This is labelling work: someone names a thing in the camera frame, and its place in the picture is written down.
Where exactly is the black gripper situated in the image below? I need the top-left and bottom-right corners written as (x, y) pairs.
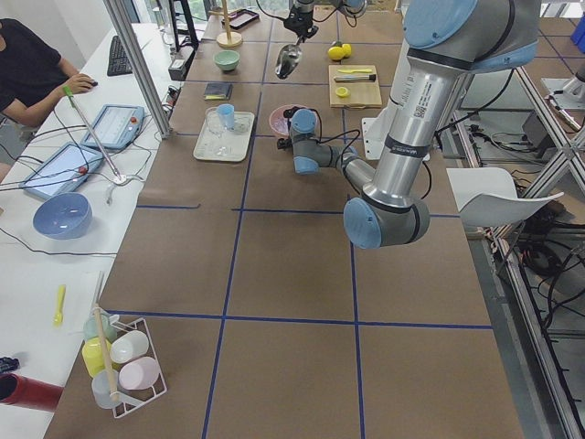
top-left (276, 138), bottom-right (293, 150)
top-left (283, 11), bottom-right (318, 41)

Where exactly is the steel ice scoop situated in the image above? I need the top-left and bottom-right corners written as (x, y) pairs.
top-left (275, 37), bottom-right (303, 80)

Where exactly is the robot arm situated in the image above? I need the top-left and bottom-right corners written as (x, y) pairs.
top-left (288, 1), bottom-right (541, 249)
top-left (256, 0), bottom-right (367, 43)

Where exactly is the pile of clear ice cubes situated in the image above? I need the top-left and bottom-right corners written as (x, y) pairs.
top-left (272, 114), bottom-right (289, 135)

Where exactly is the blue plastic cup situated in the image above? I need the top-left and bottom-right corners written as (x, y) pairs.
top-left (216, 103), bottom-right (235, 130)

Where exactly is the white plastic cup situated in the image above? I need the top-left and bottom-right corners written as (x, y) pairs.
top-left (110, 330), bottom-right (150, 364)

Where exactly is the pale green plastic cup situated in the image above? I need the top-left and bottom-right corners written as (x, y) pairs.
top-left (83, 313), bottom-right (117, 343)

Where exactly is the pink plastic cup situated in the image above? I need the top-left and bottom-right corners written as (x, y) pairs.
top-left (119, 357), bottom-right (160, 391)

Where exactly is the yellow plastic cup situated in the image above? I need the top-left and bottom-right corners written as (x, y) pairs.
top-left (81, 337), bottom-right (105, 378)

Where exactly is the grey plastic cup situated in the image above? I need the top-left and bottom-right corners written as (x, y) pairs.
top-left (91, 369), bottom-right (120, 409)

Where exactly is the pink bowl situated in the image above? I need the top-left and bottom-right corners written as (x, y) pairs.
top-left (269, 104), bottom-right (317, 139)

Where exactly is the yellow lemon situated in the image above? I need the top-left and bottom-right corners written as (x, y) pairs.
top-left (341, 43), bottom-right (352, 59)
top-left (327, 46), bottom-right (346, 61)

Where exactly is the yellow plastic knife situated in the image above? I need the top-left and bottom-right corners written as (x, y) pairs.
top-left (337, 69), bottom-right (373, 74)

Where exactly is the cream bear serving tray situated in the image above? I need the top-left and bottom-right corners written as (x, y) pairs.
top-left (193, 112), bottom-right (255, 162)

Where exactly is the clear wine glass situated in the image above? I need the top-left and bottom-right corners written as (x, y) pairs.
top-left (206, 107), bottom-right (230, 156)

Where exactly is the wooden mug tree stand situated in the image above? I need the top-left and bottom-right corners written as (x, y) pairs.
top-left (216, 0), bottom-right (243, 49)

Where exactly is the half lemon slice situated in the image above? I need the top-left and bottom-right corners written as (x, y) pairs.
top-left (335, 87), bottom-right (351, 98)

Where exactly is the green ceramic bowl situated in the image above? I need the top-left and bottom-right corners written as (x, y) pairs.
top-left (213, 49), bottom-right (240, 72)

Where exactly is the grey folded cloth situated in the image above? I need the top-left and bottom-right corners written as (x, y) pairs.
top-left (204, 82), bottom-right (233, 101)

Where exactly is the steel rod muddler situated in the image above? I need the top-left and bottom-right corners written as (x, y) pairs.
top-left (333, 74), bottom-right (377, 83)

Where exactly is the wooden cutting board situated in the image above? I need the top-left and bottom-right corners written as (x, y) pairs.
top-left (328, 64), bottom-right (382, 108)

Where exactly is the blue teach pendant tablet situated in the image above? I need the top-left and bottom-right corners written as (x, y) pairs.
top-left (92, 104), bottom-right (145, 151)

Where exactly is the black keyboard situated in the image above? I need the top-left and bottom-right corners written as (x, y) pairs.
top-left (106, 35), bottom-right (133, 77)

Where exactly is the white chair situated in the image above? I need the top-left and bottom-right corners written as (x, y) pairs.
top-left (447, 167), bottom-right (564, 228)

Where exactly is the blue bowl on desk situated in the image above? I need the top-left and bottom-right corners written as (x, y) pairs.
top-left (33, 192), bottom-right (93, 241)

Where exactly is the seated person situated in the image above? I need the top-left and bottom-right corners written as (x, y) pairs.
top-left (0, 17), bottom-right (100, 182)

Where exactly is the yellow plastic spoon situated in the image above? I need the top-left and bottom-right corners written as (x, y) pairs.
top-left (53, 284), bottom-right (67, 327)

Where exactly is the red cylinder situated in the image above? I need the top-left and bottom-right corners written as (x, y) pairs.
top-left (1, 373), bottom-right (63, 412)

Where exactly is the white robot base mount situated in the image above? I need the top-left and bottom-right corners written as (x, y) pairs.
top-left (361, 104), bottom-right (431, 162)

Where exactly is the white wire cup rack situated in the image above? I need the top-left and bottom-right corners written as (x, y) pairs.
top-left (81, 310), bottom-right (167, 419)

